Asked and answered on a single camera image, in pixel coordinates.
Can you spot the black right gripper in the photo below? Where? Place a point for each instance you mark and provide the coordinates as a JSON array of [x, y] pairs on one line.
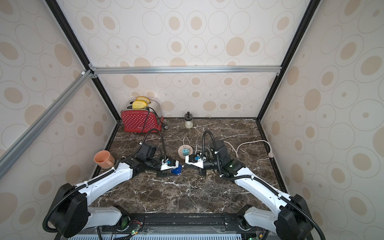
[[202, 169]]

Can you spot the teal usb charger adapter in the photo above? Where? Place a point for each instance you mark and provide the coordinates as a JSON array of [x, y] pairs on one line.
[[186, 152]]

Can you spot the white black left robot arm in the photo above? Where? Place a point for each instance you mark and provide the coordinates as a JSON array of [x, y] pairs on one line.
[[71, 211]]

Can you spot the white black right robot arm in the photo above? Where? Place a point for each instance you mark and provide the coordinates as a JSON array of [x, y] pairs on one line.
[[264, 189]]

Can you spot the pink round power strip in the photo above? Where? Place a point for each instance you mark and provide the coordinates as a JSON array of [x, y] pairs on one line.
[[180, 149]]

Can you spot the glass jar with black lid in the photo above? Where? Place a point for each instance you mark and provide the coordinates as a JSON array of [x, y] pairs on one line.
[[188, 117]]

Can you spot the red toaster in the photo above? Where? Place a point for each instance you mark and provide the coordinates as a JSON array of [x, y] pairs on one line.
[[141, 121]]

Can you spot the orange plastic cup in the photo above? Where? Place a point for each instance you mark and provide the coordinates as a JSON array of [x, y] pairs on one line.
[[104, 159]]

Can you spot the yellow front toast slice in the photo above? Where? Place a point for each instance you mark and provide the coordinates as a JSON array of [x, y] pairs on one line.
[[138, 104]]

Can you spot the yellow toast slice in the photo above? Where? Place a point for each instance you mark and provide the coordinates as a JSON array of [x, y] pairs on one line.
[[138, 104], [144, 99]]

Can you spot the yellow rear toast slice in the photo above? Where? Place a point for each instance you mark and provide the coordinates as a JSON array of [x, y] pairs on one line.
[[144, 99]]

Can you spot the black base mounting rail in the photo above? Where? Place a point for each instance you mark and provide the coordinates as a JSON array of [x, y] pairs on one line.
[[177, 227]]

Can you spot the silver aluminium rear rail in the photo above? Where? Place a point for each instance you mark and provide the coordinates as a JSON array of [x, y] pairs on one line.
[[187, 70]]

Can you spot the silver aluminium rail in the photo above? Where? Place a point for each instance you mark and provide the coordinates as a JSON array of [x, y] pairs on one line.
[[187, 70], [10, 156]]

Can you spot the silver aluminium left rail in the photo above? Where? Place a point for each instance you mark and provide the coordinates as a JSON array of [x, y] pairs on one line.
[[10, 156]]

